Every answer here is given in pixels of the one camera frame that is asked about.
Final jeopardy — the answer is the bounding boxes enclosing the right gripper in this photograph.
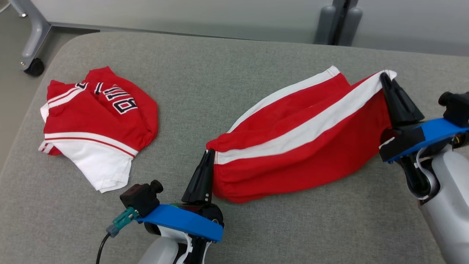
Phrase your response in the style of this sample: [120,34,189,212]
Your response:
[380,72,440,200]

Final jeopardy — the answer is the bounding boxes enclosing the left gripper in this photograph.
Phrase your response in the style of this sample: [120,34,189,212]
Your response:
[145,148,225,264]

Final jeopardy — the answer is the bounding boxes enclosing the red shorts with white stripes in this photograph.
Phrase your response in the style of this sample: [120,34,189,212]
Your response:
[206,65,398,204]

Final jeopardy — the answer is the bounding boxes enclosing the red white lettered jersey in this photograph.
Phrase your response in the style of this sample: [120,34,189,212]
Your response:
[38,66,159,194]

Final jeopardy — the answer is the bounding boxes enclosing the white partition panel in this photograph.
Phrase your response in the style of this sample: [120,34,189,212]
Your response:
[31,0,332,44]
[352,0,469,57]

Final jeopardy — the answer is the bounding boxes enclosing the black caster wheel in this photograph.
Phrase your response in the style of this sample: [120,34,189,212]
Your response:
[24,58,45,77]

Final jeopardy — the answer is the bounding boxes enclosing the grey rounded post foot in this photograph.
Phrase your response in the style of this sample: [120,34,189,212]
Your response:
[314,5,337,45]
[339,7,363,47]

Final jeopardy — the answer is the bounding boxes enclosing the teal cable connector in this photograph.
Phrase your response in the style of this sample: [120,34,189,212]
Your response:
[106,206,139,238]

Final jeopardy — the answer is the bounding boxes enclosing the grey metal partition post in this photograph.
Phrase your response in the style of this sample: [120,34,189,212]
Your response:
[328,0,358,46]

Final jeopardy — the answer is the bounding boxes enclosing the thin black cable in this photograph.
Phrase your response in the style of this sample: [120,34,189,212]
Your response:
[96,233,111,264]

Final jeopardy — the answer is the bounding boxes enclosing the grey metal frame leg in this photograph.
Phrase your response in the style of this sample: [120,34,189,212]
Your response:
[8,0,52,71]

